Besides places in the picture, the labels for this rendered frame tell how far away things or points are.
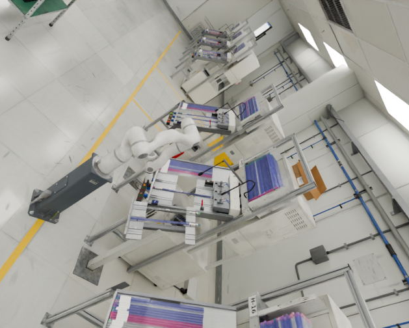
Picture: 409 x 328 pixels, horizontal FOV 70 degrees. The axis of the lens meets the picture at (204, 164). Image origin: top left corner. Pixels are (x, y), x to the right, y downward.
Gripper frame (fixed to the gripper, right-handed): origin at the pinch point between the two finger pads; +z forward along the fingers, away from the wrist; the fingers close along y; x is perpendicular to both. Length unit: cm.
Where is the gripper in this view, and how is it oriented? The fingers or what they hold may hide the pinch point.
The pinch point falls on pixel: (148, 185)
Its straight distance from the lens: 253.7
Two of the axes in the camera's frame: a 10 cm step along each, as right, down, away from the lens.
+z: -1.6, 8.1, 5.6
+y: -0.6, 5.5, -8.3
